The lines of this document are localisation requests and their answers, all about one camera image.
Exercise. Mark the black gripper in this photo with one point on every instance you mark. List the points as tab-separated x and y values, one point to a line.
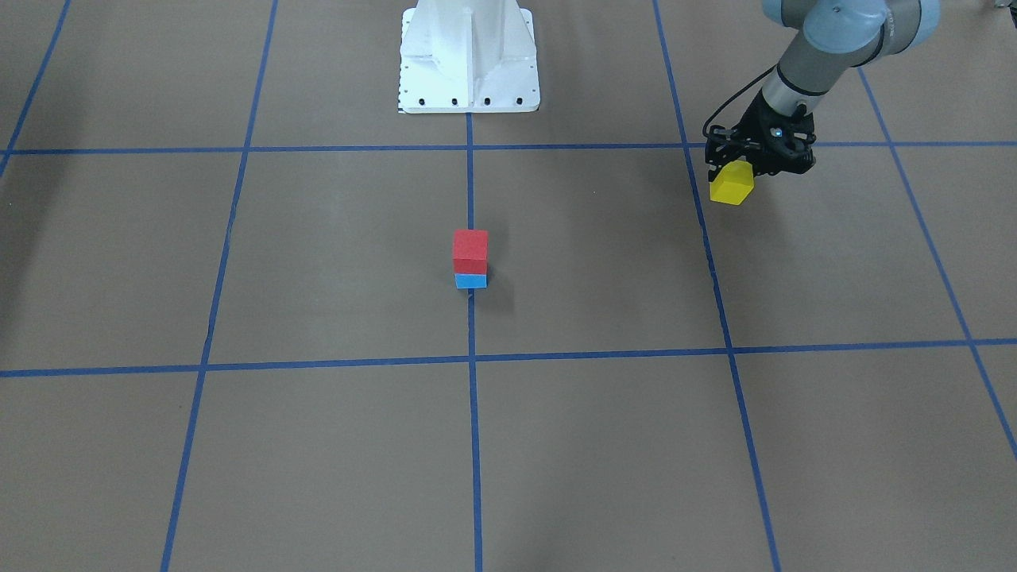
753	124

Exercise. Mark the yellow cube block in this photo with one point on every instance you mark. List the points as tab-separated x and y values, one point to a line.
732	183

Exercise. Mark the red cube block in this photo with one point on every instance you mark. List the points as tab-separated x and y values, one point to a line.
470	252

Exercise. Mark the blue cube block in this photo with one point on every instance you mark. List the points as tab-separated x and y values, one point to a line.
470	281

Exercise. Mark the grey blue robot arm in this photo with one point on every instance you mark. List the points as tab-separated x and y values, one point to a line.
832	37

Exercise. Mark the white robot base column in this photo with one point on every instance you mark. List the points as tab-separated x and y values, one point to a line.
468	57

